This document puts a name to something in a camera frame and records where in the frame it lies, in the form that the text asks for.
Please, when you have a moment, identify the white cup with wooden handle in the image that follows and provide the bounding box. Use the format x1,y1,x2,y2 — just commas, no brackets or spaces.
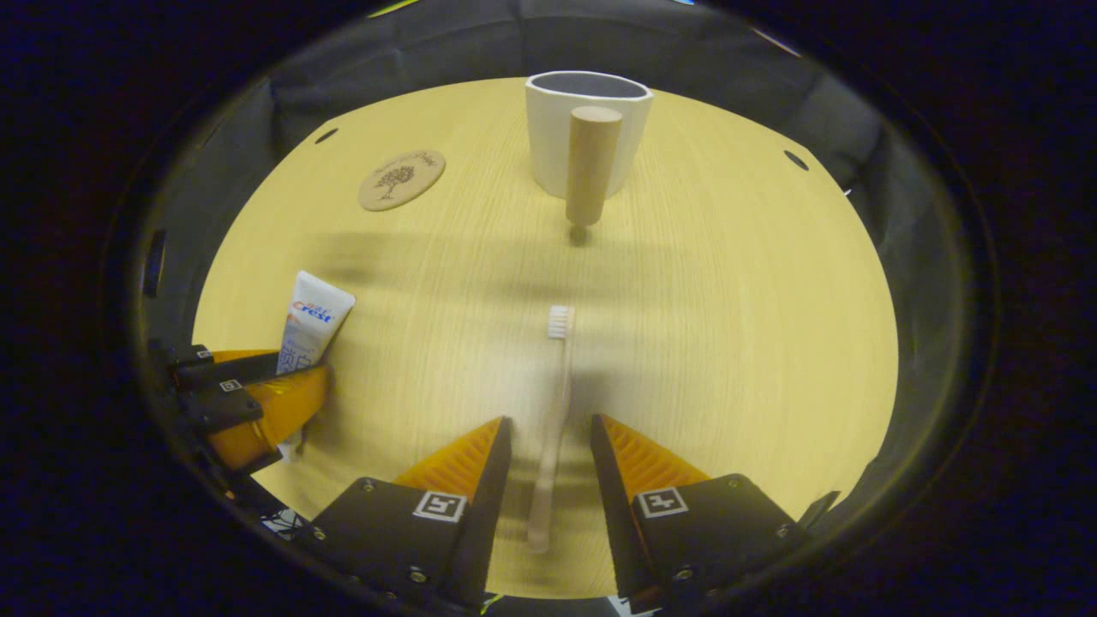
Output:
525,70,654,228

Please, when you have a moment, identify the white toothpaste tube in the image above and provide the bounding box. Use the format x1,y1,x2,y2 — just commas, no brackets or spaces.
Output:
276,270,357,464

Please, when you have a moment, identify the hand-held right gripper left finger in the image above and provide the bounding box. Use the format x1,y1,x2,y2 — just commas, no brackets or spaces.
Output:
291,416,513,611

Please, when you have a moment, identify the light wooden desktop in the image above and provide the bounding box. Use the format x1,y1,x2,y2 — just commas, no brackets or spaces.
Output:
193,77,899,601

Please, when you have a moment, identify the wooden toothbrush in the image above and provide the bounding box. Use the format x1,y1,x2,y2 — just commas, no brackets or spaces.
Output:
526,305,577,554

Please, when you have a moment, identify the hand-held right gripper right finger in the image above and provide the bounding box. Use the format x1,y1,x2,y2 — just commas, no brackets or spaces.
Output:
590,414,841,614

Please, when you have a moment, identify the round wooden coaster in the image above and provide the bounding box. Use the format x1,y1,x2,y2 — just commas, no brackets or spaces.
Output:
357,149,447,213

